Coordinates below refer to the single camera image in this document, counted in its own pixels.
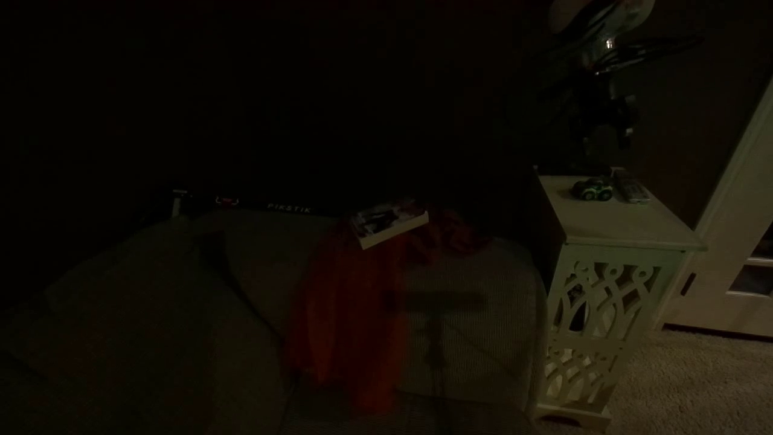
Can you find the small white bottle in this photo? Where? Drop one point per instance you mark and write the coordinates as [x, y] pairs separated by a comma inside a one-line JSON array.
[[178, 203]]

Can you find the dark device with small lights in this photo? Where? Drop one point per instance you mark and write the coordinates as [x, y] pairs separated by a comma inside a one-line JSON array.
[[278, 203]]

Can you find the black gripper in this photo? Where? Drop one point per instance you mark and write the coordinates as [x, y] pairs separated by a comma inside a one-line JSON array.
[[599, 112]]

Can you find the red blanket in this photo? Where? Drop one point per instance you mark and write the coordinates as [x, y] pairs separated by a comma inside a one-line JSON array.
[[353, 314]]

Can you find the small green toy car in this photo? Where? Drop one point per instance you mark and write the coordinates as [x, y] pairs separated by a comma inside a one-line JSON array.
[[593, 188]]

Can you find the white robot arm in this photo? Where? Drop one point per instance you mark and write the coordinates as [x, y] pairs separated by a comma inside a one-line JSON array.
[[599, 20]]

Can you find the white paperback book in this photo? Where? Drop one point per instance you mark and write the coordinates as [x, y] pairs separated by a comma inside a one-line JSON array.
[[388, 222]]

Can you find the white door frame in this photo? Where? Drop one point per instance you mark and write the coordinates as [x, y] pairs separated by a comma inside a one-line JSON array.
[[737, 232]]

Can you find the white lattice side table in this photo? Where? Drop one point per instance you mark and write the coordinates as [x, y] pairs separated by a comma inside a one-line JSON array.
[[612, 267]]

